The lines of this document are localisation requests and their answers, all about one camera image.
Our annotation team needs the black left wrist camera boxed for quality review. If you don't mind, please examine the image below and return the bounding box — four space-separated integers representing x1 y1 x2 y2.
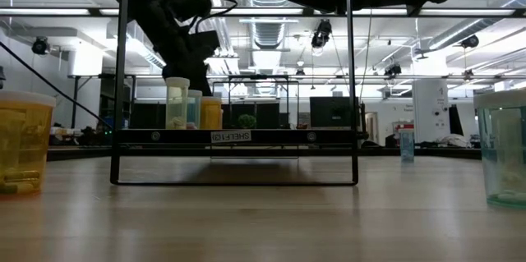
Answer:
191 30 222 61

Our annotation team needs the white pillar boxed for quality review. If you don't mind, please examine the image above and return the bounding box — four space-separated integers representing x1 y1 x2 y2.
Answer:
412 79 450 144

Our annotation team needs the blue medicine bottle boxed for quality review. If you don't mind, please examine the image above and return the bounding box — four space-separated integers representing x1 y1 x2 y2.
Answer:
187 89 204 131
399 128 415 163

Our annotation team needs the black hanging camera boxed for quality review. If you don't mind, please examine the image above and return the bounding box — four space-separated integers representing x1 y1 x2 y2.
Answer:
310 18 333 49
384 62 403 77
459 34 480 49
30 36 51 56

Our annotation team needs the black background monitor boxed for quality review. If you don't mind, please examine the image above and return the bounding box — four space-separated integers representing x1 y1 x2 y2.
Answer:
309 96 361 129

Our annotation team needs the black background shelving rack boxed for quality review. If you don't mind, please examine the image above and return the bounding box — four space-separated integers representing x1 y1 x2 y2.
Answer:
99 73 137 130

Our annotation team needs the silver ventilation duct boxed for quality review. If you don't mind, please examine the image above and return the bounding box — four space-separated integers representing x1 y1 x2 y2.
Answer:
242 0 297 49

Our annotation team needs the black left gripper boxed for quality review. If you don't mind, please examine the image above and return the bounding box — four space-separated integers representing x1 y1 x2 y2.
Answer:
158 19 213 97

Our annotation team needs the black aluminium table frame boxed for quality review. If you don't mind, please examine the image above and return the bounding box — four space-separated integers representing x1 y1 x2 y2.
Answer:
47 146 482 161

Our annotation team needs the wooden shelf with black frame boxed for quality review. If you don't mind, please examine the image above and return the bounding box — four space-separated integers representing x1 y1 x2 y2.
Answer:
108 0 359 186

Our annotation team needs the thin black tether cable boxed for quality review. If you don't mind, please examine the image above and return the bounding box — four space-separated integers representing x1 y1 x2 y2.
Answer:
0 41 114 131

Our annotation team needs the small green background plant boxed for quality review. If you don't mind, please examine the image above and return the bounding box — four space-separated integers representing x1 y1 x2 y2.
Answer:
238 113 257 131

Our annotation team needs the teal medicine bottle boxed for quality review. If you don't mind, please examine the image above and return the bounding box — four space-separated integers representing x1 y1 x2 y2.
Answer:
473 89 526 209

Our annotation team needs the large orange medicine bottle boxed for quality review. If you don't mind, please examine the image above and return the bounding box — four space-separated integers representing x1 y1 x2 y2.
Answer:
199 96 224 131
0 89 58 196

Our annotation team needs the yellow-green medicine bottle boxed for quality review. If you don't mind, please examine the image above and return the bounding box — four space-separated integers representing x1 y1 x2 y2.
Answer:
164 76 191 131

